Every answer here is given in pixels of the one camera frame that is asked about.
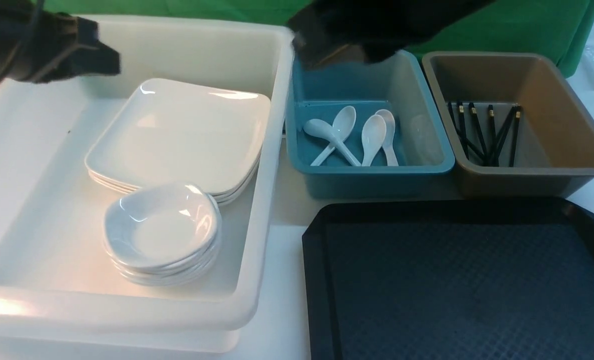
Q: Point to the large white square plate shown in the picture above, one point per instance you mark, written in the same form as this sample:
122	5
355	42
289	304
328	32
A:
171	131

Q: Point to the large white plastic bin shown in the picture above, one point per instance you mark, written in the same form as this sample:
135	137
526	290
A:
60	296

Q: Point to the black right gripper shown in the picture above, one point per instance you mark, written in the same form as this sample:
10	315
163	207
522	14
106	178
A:
366	31

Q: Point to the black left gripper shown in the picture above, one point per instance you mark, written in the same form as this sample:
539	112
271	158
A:
62	46

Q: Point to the black serving tray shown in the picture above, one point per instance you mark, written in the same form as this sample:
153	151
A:
502	278

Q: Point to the top white square plate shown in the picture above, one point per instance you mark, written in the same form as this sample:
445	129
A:
251	172

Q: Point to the brown plastic bin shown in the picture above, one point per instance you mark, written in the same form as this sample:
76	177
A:
555	152

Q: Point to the white ceramic spoon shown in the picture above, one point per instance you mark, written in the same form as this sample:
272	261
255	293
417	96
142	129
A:
372	137
343	124
320	129
389	120

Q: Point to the teal plastic bin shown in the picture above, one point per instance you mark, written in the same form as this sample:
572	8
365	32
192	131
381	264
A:
398	85

